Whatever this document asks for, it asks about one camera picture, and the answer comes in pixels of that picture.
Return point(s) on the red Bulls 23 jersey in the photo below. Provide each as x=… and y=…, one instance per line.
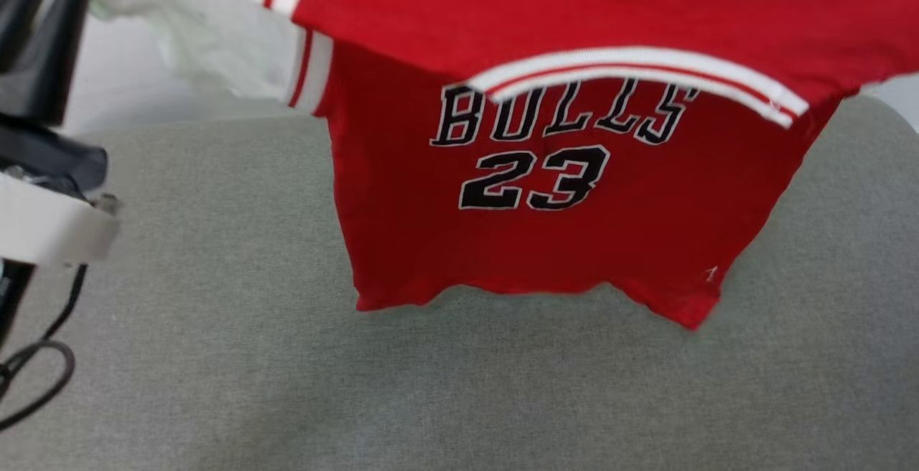
x=538, y=255

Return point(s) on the grey fabric sofa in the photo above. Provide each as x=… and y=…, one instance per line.
x=215, y=385

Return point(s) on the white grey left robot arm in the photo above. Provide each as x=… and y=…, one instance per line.
x=43, y=223

